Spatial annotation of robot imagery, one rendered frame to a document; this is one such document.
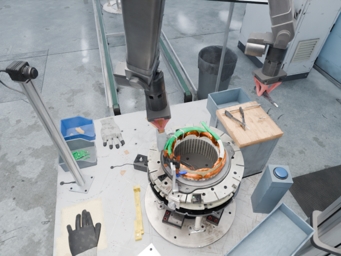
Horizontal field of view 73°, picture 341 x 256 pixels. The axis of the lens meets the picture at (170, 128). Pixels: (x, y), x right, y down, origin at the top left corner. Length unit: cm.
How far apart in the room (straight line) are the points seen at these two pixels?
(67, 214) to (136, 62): 79
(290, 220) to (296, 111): 215
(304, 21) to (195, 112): 180
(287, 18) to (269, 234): 61
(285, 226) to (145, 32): 67
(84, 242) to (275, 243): 66
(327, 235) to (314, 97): 241
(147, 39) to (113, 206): 81
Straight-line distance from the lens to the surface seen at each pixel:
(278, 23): 77
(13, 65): 75
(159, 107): 63
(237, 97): 118
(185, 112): 140
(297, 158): 242
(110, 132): 129
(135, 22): 36
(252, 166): 110
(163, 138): 75
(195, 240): 98
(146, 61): 45
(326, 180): 238
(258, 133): 95
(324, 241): 97
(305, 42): 304
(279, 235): 81
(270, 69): 86
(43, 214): 211
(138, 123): 134
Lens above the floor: 173
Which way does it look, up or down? 47 degrees down
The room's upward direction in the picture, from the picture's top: straight up
